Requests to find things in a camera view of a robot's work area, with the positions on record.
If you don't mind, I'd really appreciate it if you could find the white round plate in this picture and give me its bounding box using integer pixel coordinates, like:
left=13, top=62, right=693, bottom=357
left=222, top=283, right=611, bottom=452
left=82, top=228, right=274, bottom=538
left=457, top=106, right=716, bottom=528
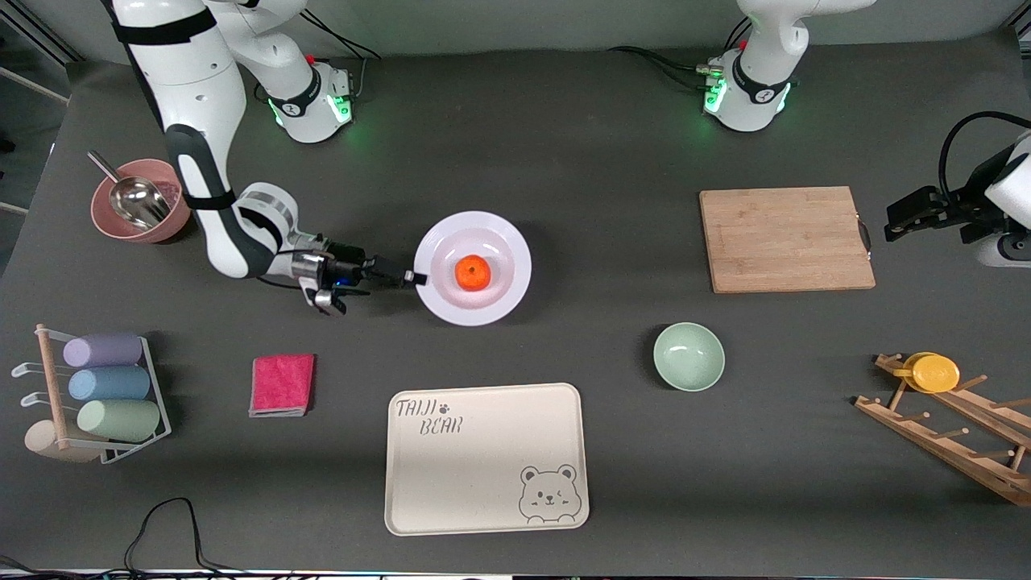
left=414, top=210, right=533, bottom=327

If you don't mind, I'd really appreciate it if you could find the orange fruit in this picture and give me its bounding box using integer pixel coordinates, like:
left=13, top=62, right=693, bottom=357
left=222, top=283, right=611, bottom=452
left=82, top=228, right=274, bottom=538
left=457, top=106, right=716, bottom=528
left=455, top=255, right=492, bottom=291

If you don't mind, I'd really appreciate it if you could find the wooden cutting board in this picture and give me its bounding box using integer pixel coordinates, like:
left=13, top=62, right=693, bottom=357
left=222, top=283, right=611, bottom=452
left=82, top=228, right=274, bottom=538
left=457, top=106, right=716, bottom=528
left=699, top=186, right=877, bottom=294

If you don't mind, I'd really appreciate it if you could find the pink folded cloth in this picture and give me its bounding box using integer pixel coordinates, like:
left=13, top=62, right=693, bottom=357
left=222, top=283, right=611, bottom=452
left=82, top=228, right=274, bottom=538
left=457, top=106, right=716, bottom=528
left=248, top=354, right=317, bottom=418

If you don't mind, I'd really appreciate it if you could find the yellow mug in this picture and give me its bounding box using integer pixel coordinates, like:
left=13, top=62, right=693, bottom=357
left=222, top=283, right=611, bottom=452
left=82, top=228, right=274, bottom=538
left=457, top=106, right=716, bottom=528
left=892, top=352, right=961, bottom=394

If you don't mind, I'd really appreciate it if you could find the wooden mug rack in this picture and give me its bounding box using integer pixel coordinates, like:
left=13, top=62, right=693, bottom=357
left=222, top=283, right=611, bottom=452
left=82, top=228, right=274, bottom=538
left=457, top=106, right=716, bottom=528
left=854, top=352, right=1031, bottom=508

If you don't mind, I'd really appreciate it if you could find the cream bear print tray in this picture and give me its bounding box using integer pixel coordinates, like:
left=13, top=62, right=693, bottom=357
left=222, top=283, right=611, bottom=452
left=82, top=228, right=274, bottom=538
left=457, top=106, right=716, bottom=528
left=384, top=383, right=590, bottom=537

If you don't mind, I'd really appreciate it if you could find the metal scoop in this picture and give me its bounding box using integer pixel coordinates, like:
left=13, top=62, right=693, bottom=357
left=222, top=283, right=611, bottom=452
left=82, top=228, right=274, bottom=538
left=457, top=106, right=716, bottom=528
left=87, top=150, right=172, bottom=232

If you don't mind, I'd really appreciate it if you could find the pink bowl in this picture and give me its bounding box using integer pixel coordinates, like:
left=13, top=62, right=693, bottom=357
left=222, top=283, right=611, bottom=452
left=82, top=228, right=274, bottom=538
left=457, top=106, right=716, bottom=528
left=90, top=158, right=193, bottom=244

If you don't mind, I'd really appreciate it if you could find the purple cup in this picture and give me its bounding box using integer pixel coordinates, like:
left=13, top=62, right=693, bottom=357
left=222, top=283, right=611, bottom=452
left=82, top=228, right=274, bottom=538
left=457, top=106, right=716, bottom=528
left=63, top=333, right=144, bottom=369

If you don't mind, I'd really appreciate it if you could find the blue cup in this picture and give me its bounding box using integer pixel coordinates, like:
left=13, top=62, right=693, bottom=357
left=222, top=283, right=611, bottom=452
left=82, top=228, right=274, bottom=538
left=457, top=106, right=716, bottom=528
left=68, top=367, right=151, bottom=403

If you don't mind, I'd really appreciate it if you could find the pale green bowl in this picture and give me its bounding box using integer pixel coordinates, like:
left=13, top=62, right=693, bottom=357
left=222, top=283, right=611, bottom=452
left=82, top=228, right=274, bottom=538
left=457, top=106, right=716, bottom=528
left=652, top=322, right=726, bottom=393

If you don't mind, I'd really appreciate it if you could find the green cup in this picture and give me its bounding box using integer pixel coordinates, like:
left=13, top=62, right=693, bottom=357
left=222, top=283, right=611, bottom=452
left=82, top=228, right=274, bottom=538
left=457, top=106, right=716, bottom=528
left=77, top=399, right=162, bottom=443

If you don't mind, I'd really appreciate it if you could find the beige cup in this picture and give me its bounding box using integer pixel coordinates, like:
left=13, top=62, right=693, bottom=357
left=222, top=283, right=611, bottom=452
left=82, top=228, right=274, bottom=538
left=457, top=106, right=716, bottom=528
left=24, top=420, right=101, bottom=464

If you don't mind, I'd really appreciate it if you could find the black right arm base cable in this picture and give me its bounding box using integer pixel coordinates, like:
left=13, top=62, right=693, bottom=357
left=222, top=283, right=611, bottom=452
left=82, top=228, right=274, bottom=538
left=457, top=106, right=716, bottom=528
left=302, top=12, right=383, bottom=102

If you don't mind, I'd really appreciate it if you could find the black arm base cable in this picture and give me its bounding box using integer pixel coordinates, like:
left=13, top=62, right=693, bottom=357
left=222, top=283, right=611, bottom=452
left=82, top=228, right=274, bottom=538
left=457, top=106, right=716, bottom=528
left=302, top=12, right=383, bottom=102
left=608, top=16, right=754, bottom=89

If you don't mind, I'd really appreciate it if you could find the thin black table cable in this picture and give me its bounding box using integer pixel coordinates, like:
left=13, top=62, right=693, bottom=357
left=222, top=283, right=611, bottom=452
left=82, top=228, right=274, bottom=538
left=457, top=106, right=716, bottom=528
left=0, top=497, right=267, bottom=580

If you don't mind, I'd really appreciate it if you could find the black left arm base cable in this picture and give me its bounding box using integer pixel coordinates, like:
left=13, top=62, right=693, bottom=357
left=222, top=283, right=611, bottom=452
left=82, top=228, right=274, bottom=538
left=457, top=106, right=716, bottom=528
left=608, top=16, right=754, bottom=89

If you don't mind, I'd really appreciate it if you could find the white wire cup rack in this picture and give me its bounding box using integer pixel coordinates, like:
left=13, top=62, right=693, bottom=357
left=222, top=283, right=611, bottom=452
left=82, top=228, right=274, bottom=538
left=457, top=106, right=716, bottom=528
left=11, top=324, right=172, bottom=466

